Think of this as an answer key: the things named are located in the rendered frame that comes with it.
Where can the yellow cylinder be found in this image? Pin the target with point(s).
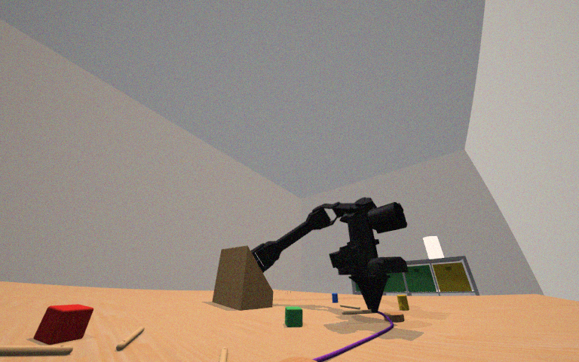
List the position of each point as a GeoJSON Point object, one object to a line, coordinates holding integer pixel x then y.
{"type": "Point", "coordinates": [403, 303]}

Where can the green block with hole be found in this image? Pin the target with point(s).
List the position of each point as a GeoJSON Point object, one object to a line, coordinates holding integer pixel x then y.
{"type": "Point", "coordinates": [293, 317]}

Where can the red block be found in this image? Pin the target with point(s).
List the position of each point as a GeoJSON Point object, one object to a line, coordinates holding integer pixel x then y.
{"type": "Point", "coordinates": [63, 323]}

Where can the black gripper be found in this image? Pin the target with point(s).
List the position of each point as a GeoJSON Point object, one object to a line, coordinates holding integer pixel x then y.
{"type": "Point", "coordinates": [371, 278]}

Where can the purple cord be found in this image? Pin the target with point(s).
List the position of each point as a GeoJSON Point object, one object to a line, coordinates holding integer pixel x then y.
{"type": "Point", "coordinates": [360, 342]}

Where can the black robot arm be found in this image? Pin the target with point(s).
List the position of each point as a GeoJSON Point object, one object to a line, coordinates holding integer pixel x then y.
{"type": "Point", "coordinates": [361, 217]}

